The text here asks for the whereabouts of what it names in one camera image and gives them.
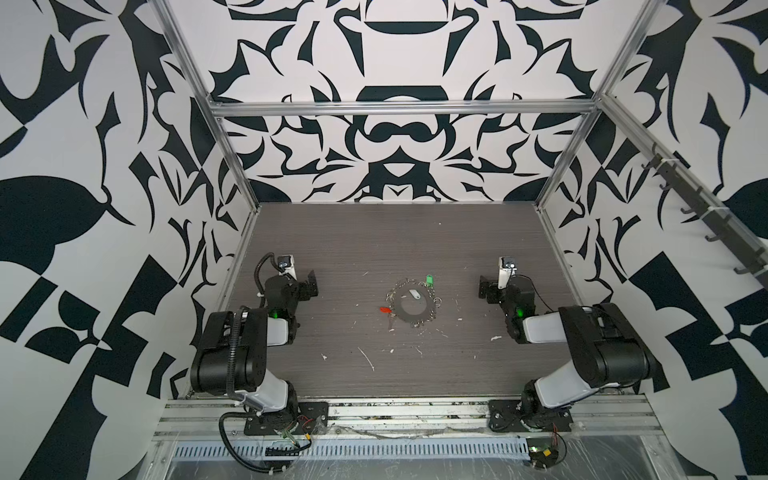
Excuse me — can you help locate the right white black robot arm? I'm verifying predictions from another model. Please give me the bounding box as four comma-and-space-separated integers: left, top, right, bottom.
478, 275, 657, 429

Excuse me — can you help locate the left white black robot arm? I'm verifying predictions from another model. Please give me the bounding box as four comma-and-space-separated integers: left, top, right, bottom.
190, 271, 318, 417

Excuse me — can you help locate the small green circuit board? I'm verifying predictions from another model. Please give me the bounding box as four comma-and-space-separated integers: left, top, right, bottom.
528, 435, 568, 470

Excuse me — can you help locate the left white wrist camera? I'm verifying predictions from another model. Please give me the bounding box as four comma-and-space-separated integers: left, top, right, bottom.
276, 255, 298, 280

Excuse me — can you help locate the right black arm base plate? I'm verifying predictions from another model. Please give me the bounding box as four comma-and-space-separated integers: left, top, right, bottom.
488, 399, 572, 433

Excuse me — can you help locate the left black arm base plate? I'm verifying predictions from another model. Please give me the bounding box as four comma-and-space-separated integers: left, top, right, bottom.
244, 401, 329, 436

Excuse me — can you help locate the white slotted cable duct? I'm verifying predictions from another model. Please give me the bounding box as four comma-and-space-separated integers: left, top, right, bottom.
169, 437, 530, 462

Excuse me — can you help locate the black wall hook rail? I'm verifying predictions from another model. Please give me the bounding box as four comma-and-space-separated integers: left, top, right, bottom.
643, 143, 767, 289

